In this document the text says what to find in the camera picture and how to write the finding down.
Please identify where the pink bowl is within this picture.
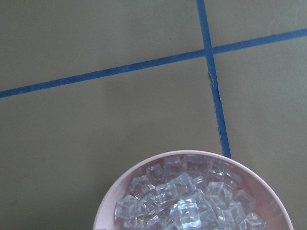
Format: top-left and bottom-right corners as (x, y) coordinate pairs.
(93, 150), (294, 230)

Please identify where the pile of clear ice cubes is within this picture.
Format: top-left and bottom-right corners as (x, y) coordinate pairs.
(115, 154), (267, 230)

